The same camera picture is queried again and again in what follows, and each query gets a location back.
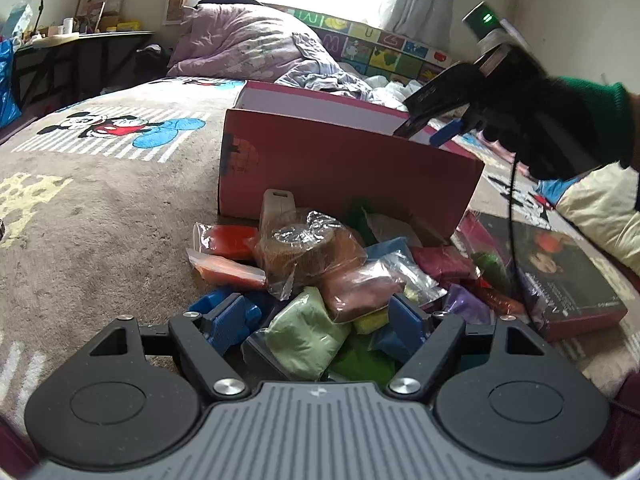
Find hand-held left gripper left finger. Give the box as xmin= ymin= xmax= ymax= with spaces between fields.
xmin=89 ymin=291 xmax=264 ymax=404

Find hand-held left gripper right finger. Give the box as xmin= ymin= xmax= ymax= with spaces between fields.
xmin=386 ymin=292 xmax=551 ymax=404

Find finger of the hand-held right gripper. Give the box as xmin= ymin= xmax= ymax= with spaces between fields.
xmin=428 ymin=117 xmax=485 ymax=149
xmin=392 ymin=61 xmax=483 ymax=139

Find pile of coloured clay packets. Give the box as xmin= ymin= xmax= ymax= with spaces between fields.
xmin=186 ymin=199 xmax=532 ymax=387

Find light green clay bag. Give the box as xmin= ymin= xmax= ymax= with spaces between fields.
xmin=264 ymin=286 xmax=352 ymax=382

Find pink cardboard box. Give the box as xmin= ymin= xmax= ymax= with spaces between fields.
xmin=217 ymin=80 xmax=486 ymax=249

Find person's right hand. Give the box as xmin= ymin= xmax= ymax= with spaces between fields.
xmin=462 ymin=75 xmax=603 ymax=181

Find colourful alphabet play mat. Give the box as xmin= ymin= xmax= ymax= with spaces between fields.
xmin=282 ymin=6 xmax=455 ymax=84

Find brown tape roll in bag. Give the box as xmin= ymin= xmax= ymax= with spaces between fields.
xmin=252 ymin=210 xmax=369 ymax=302

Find grey crumpled sheet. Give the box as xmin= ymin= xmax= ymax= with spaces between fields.
xmin=274 ymin=56 xmax=407 ymax=107

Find white plastic holder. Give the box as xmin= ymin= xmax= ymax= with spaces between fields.
xmin=259 ymin=188 xmax=297 ymax=235

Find dark box lid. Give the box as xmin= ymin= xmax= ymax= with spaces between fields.
xmin=471 ymin=211 xmax=629 ymax=344

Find cream cushion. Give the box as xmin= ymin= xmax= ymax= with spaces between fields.
xmin=555 ymin=161 xmax=640 ymax=281

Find purple duvet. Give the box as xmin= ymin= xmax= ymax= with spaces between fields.
xmin=166 ymin=2 xmax=347 ymax=84

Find dark red cloth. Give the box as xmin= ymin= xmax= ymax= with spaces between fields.
xmin=594 ymin=372 xmax=640 ymax=477

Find black bag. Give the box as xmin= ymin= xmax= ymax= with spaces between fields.
xmin=136 ymin=44 xmax=174 ymax=82

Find black desk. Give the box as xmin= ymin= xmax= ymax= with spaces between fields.
xmin=12 ymin=30 xmax=157 ymax=112

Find blue plastic bag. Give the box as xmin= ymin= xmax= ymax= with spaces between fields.
xmin=0 ymin=39 xmax=24 ymax=129

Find framed picture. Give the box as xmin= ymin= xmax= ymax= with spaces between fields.
xmin=77 ymin=0 xmax=128 ymax=32

